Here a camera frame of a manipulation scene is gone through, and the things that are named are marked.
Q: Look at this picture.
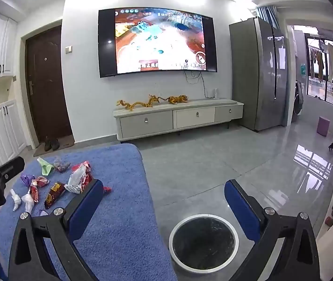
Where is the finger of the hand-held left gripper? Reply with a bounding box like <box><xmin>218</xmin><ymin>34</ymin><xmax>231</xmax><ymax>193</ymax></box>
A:
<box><xmin>0</xmin><ymin>156</ymin><xmax>26</xmax><ymax>192</ymax></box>

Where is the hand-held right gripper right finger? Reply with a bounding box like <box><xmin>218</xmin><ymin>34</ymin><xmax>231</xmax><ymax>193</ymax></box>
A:
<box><xmin>223</xmin><ymin>179</ymin><xmax>320</xmax><ymax>281</ymax></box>

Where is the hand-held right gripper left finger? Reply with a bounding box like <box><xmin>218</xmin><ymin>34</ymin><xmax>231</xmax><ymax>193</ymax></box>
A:
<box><xmin>8</xmin><ymin>178</ymin><xmax>105</xmax><ymax>281</ymax></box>

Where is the purple wrapper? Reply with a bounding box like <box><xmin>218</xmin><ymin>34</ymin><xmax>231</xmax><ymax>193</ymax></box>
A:
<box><xmin>20</xmin><ymin>174</ymin><xmax>35</xmax><ymax>187</ymax></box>

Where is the white tissue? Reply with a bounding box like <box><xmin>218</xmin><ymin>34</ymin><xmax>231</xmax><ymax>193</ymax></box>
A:
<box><xmin>10</xmin><ymin>189</ymin><xmax>21</xmax><ymax>211</ymax></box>
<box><xmin>21</xmin><ymin>194</ymin><xmax>35</xmax><ymax>214</ymax></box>

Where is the large red white snack bag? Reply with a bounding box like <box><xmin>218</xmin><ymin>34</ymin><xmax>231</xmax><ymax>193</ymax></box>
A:
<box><xmin>64</xmin><ymin>161</ymin><xmax>95</xmax><ymax>194</ymax></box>

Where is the dark red snack packet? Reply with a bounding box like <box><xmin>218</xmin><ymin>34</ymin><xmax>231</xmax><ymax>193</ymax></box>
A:
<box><xmin>44</xmin><ymin>181</ymin><xmax>67</xmax><ymax>210</ymax></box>

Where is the red white candy wrapper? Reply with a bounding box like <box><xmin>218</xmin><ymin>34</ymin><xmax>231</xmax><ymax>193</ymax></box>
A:
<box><xmin>32</xmin><ymin>176</ymin><xmax>50</xmax><ymax>188</ymax></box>

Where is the narrow red wrapper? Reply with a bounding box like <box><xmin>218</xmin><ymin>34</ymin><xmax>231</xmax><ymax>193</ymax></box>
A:
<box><xmin>29</xmin><ymin>185</ymin><xmax>40</xmax><ymax>204</ymax></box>

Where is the green wrapper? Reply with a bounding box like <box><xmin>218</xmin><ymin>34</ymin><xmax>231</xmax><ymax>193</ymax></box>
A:
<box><xmin>37</xmin><ymin>157</ymin><xmax>54</xmax><ymax>176</ymax></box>

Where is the round white-rimmed bin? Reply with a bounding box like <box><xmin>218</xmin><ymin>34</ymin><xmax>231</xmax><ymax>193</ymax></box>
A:
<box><xmin>168</xmin><ymin>214</ymin><xmax>239</xmax><ymax>271</ymax></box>

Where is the clear dark wrapper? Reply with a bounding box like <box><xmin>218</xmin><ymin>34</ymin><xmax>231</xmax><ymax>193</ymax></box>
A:
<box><xmin>53</xmin><ymin>157</ymin><xmax>71</xmax><ymax>173</ymax></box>

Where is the white base cabinet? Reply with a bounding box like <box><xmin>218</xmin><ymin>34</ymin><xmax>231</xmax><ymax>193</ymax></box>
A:
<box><xmin>0</xmin><ymin>100</ymin><xmax>28</xmax><ymax>176</ymax></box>

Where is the blue fluffy mat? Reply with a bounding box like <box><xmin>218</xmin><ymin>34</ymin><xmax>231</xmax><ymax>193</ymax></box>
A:
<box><xmin>0</xmin><ymin>143</ymin><xmax>179</xmax><ymax>281</ymax></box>

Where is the brown door mat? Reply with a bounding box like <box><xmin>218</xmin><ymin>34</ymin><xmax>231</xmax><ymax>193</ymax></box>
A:
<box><xmin>33</xmin><ymin>142</ymin><xmax>75</xmax><ymax>156</ymax></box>

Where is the dark brown entrance door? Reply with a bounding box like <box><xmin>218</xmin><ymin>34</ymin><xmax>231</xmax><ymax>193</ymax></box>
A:
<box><xmin>25</xmin><ymin>25</ymin><xmax>73</xmax><ymax>150</ymax></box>

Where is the white television cabinet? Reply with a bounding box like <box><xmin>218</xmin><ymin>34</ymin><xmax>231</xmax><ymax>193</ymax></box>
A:
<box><xmin>113</xmin><ymin>98</ymin><xmax>244</xmax><ymax>141</ymax></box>

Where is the long golden dragon figurine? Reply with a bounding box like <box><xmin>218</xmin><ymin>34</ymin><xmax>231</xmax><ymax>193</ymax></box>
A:
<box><xmin>117</xmin><ymin>100</ymin><xmax>151</xmax><ymax>112</ymax></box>

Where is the purple stool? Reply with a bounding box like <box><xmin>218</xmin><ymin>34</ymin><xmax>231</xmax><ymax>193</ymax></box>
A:
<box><xmin>316</xmin><ymin>116</ymin><xmax>331</xmax><ymax>137</ymax></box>

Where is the golden tiger figurine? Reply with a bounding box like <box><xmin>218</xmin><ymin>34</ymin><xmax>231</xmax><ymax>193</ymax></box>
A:
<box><xmin>166</xmin><ymin>94</ymin><xmax>189</xmax><ymax>105</ymax></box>

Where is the small golden dragon figurine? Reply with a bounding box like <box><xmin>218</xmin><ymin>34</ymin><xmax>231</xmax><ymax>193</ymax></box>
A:
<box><xmin>147</xmin><ymin>94</ymin><xmax>168</xmax><ymax>107</ymax></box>

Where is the grey refrigerator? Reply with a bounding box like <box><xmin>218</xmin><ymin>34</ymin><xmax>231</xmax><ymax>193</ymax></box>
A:
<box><xmin>229</xmin><ymin>17</ymin><xmax>290</xmax><ymax>132</ymax></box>

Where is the blue striped curtain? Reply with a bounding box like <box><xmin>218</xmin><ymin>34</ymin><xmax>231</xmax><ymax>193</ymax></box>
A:
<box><xmin>256</xmin><ymin>6</ymin><xmax>278</xmax><ymax>28</ymax></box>

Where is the television cable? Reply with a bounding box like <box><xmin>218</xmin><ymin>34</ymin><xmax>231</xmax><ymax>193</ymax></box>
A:
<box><xmin>183</xmin><ymin>70</ymin><xmax>208</xmax><ymax>98</ymax></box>

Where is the wall-mounted television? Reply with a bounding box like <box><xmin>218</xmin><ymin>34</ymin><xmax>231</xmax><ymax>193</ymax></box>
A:
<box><xmin>98</xmin><ymin>6</ymin><xmax>218</xmax><ymax>78</ymax></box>

